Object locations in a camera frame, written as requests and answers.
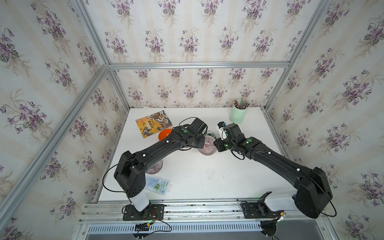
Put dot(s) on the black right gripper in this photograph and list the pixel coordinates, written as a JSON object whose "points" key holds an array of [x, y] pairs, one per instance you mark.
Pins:
{"points": [[218, 145]]}

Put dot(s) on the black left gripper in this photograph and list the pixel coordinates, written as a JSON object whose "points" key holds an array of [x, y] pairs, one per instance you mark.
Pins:
{"points": [[203, 141]]}

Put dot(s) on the purple glass bowl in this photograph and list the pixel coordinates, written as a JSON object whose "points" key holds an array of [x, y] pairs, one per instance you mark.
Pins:
{"points": [[155, 168], [209, 148]]}

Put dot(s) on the orange bowl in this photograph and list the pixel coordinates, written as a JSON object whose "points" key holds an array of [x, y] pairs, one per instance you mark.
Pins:
{"points": [[164, 133]]}

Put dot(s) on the green leaf bowl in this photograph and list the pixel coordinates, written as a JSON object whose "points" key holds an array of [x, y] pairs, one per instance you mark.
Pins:
{"points": [[211, 134]]}

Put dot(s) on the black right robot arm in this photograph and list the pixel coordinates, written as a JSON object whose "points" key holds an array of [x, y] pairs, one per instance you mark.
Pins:
{"points": [[313, 189]]}

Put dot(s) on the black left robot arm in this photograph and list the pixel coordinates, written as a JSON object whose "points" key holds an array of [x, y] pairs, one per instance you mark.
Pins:
{"points": [[131, 170]]}

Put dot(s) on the pale green pen cup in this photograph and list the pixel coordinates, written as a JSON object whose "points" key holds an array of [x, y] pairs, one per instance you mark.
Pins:
{"points": [[238, 111]]}

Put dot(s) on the orange illustrated booklet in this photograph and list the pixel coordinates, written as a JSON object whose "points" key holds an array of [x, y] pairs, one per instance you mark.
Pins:
{"points": [[153, 123]]}

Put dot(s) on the clear plastic packet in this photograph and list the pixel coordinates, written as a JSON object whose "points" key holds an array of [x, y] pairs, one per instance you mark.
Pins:
{"points": [[157, 185]]}

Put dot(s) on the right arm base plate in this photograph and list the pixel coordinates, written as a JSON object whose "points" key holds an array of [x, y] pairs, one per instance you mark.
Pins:
{"points": [[259, 209]]}

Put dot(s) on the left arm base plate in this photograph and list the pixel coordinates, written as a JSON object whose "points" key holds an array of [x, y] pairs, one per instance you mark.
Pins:
{"points": [[151, 212]]}

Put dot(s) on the aluminium rail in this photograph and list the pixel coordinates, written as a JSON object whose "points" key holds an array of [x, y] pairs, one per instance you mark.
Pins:
{"points": [[174, 211]]}

